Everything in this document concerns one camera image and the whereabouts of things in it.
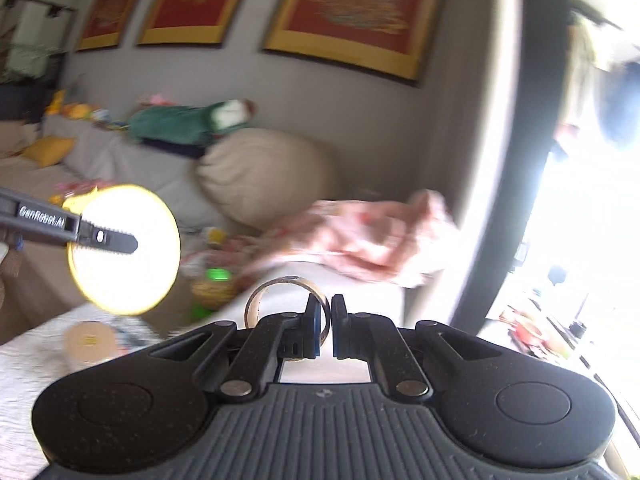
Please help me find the yellow cushion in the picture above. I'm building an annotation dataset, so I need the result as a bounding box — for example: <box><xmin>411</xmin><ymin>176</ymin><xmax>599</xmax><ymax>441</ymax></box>
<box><xmin>22</xmin><ymin>136</ymin><xmax>76</xmax><ymax>168</ymax></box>

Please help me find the green lid snack jar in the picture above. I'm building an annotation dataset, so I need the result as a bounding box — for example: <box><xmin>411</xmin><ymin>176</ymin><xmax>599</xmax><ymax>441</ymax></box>
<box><xmin>191</xmin><ymin>268</ymin><xmax>238</xmax><ymax>310</ymax></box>

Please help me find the pink floral blanket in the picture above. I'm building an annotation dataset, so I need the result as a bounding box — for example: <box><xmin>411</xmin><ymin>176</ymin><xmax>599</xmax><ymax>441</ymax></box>
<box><xmin>209</xmin><ymin>190</ymin><xmax>458</xmax><ymax>288</ymax></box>

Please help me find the floral tin with silver lid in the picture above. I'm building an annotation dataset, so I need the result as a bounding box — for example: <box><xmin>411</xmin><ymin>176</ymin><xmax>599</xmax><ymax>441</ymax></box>
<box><xmin>63</xmin><ymin>321</ymin><xmax>120</xmax><ymax>372</ymax></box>

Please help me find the green plush toy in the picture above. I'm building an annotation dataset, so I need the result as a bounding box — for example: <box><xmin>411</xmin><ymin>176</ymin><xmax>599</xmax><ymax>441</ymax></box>
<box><xmin>126</xmin><ymin>99</ymin><xmax>257</xmax><ymax>148</ymax></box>

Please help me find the beige pillow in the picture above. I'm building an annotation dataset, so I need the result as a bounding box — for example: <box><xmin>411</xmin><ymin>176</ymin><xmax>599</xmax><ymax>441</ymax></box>
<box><xmin>196</xmin><ymin>128</ymin><xmax>342</xmax><ymax>230</ymax></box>

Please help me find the left framed red picture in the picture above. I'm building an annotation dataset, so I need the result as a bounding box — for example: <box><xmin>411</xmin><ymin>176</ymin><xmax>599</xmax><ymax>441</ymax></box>
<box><xmin>76</xmin><ymin>0</ymin><xmax>138</xmax><ymax>52</ymax></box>

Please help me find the framed red picture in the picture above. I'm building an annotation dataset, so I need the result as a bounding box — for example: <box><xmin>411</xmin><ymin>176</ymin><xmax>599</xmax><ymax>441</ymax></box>
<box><xmin>137</xmin><ymin>0</ymin><xmax>242</xmax><ymax>47</ymax></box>
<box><xmin>76</xmin><ymin>0</ymin><xmax>138</xmax><ymax>52</ymax></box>
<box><xmin>262</xmin><ymin>0</ymin><xmax>442</xmax><ymax>84</ymax></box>

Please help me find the middle framed red picture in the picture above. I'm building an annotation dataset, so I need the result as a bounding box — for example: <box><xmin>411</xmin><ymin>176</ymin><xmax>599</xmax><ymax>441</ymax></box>
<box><xmin>137</xmin><ymin>0</ymin><xmax>242</xmax><ymax>47</ymax></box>

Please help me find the right framed red picture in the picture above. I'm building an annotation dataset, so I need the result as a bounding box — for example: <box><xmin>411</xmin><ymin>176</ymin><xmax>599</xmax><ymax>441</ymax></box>
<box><xmin>262</xmin><ymin>0</ymin><xmax>442</xmax><ymax>84</ymax></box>

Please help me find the beige curtain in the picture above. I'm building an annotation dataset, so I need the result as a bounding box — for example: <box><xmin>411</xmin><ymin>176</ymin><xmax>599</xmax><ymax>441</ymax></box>
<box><xmin>416</xmin><ymin>0</ymin><xmax>568</xmax><ymax>334</ymax></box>

